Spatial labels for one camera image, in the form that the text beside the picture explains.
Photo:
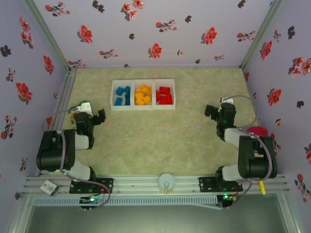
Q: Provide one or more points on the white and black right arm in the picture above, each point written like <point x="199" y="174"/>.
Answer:
<point x="255" y="157"/>

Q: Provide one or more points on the green snack bag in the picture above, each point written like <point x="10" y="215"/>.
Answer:
<point x="73" y="116"/>

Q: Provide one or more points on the red round object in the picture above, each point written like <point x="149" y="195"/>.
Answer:
<point x="257" y="131"/>

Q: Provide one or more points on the white plastic bin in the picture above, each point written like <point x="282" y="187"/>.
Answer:
<point x="114" y="83"/>
<point x="172" y="83"/>
<point x="136" y="83"/>

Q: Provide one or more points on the white box with red logo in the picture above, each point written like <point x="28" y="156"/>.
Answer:
<point x="49" y="188"/>

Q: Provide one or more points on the circuit board with green light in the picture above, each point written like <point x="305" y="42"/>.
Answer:
<point x="91" y="200"/>
<point x="226" y="197"/>

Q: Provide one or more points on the yellow marker pen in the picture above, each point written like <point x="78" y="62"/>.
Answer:
<point x="262" y="188"/>

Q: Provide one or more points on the white round cap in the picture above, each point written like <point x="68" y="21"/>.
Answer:
<point x="166" y="180"/>

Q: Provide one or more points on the aluminium frame side rail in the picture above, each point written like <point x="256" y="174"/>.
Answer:
<point x="65" y="92"/>

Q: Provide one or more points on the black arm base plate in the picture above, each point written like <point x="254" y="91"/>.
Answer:
<point x="206" y="184"/>
<point x="107" y="185"/>

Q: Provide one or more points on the wide aluminium frame rail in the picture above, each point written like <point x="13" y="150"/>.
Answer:
<point x="136" y="184"/>

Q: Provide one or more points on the aluminium frame post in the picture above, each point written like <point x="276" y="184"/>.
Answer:
<point x="50" y="36"/>
<point x="259" y="36"/>

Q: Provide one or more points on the thin aluminium frame rail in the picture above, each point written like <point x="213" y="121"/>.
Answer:
<point x="155" y="66"/>

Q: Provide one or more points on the aluminium frame leg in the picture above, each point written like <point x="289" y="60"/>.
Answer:
<point x="290" y="218"/>
<point x="18" y="218"/>

